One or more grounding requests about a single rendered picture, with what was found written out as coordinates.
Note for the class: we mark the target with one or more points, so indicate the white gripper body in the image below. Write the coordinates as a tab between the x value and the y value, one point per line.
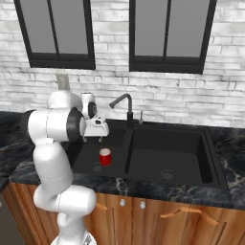
96	130

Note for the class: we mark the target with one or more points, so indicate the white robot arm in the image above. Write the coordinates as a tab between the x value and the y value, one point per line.
51	159

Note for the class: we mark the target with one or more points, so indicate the red cup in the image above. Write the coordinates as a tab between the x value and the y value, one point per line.
105	157

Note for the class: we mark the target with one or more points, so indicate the round sink drain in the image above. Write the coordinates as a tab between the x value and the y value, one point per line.
168	174
96	167

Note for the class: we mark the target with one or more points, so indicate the black double basin sink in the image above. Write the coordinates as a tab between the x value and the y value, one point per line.
169	159

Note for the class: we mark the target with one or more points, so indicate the black tap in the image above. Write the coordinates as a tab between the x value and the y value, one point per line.
129	108

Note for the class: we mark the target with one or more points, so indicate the small dark soap dispenser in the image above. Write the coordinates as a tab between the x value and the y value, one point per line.
140	117

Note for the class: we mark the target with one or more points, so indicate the white round knob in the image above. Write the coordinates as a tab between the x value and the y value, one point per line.
122	202
142	205

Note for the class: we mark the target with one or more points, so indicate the wooden cupboard door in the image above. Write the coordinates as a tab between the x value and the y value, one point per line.
111	223
178	226

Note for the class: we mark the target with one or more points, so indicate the black framed window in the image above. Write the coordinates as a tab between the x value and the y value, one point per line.
170	32
54	32

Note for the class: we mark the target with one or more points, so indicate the grey appliance front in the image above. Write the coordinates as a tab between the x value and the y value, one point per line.
9	223

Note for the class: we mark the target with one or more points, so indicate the grey wall outlet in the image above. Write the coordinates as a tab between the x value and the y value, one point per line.
62	81

